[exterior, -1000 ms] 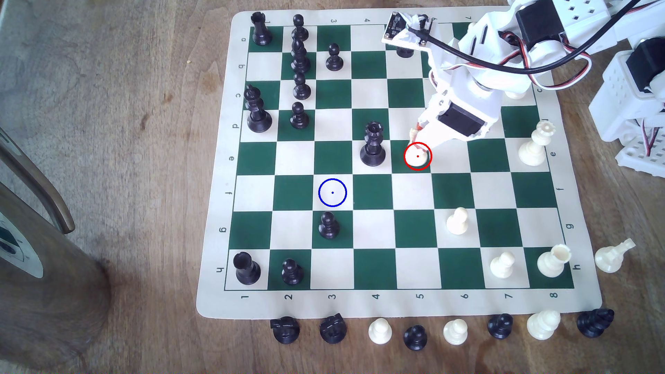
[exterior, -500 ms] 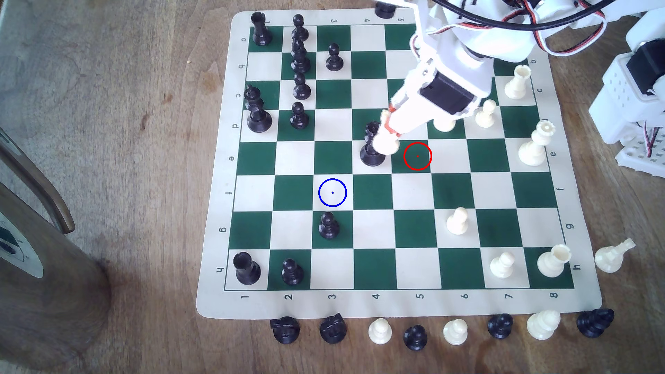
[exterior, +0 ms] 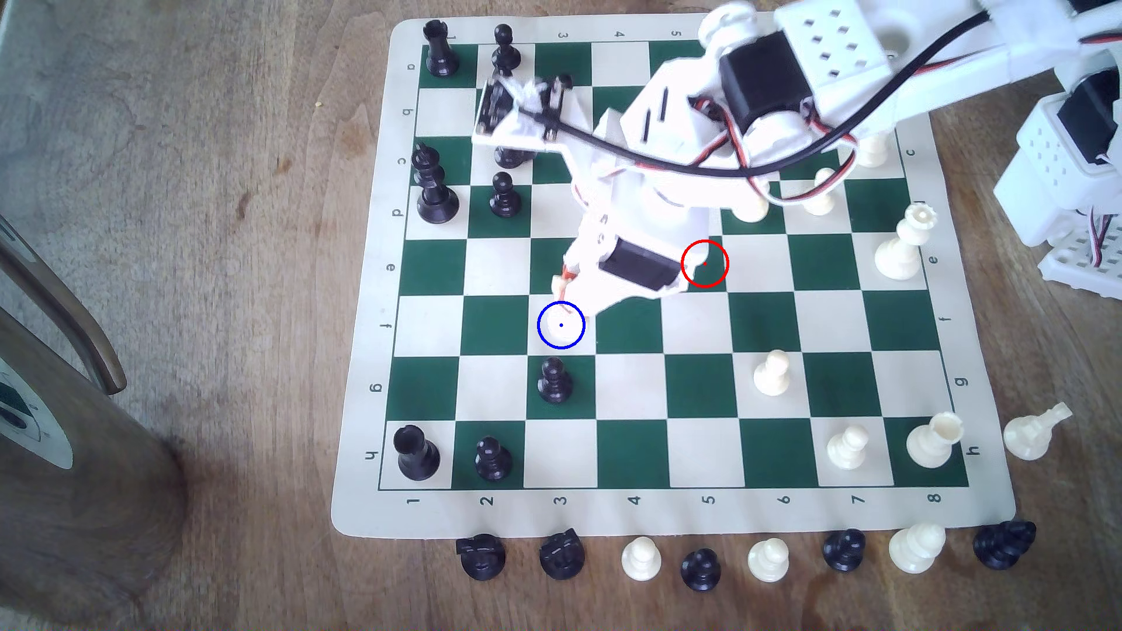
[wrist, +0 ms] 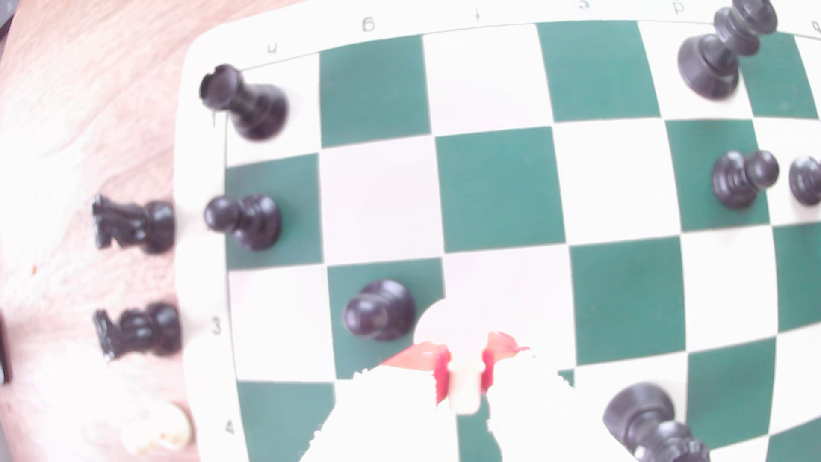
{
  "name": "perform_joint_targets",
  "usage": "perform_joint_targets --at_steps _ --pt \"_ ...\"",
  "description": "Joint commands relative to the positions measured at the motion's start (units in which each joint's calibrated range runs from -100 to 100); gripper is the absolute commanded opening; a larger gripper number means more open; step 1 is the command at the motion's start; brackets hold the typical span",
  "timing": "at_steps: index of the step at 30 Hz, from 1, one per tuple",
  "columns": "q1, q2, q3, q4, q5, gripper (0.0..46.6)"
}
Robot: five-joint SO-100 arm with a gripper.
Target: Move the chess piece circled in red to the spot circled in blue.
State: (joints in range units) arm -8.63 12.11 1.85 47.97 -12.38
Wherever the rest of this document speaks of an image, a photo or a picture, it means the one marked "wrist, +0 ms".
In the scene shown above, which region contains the black knight chess piece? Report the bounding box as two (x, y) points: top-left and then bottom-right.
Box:
(91, 195), (177, 255)
(93, 303), (183, 360)

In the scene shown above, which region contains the black queen chess piece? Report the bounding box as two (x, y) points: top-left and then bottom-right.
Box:
(603, 382), (712, 462)

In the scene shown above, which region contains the white knight chess piece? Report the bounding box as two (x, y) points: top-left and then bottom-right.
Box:
(413, 297), (490, 415)

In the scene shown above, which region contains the black rook chess piece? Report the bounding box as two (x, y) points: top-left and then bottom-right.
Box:
(199, 63), (289, 142)

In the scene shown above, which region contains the green and white chess mat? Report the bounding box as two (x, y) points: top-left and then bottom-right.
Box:
(173, 0), (821, 462)

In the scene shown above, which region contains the white pawn chess piece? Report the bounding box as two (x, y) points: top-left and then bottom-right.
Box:
(121, 403), (195, 456)

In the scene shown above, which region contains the white gripper finger with red pad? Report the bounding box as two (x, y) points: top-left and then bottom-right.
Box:
(480, 332), (636, 462)
(300, 342), (460, 462)

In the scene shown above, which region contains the black pawn chess piece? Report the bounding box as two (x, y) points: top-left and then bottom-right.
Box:
(204, 194), (283, 252)
(343, 279), (416, 342)
(788, 155), (821, 207)
(712, 149), (781, 210)

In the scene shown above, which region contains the black king chess piece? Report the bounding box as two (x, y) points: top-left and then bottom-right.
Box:
(677, 0), (778, 101)

